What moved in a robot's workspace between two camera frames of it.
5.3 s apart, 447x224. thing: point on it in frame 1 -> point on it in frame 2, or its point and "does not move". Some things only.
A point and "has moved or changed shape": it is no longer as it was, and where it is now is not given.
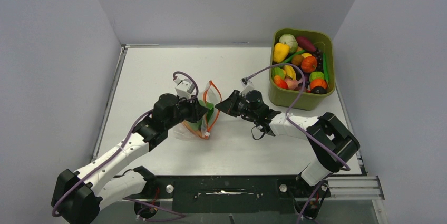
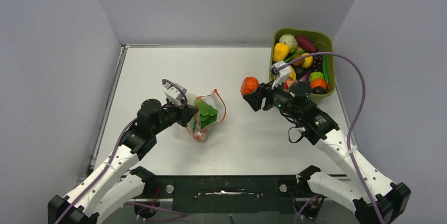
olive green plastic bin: (285, 98) does not move
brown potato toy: (297, 59) does not move
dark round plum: (318, 90) does not move
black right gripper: (229, 106) -> (255, 99)
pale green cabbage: (290, 40) does not move
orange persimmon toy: (309, 64) has moved or changed shape
